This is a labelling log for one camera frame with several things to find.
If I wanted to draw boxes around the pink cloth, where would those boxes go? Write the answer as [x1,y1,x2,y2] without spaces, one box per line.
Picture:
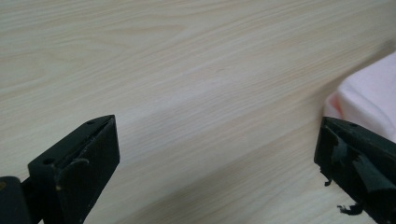
[322,50,396,145]

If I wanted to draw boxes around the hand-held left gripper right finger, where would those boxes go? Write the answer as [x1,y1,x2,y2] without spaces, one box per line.
[313,116,396,224]

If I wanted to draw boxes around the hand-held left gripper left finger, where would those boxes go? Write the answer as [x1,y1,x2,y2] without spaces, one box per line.
[27,114,121,224]

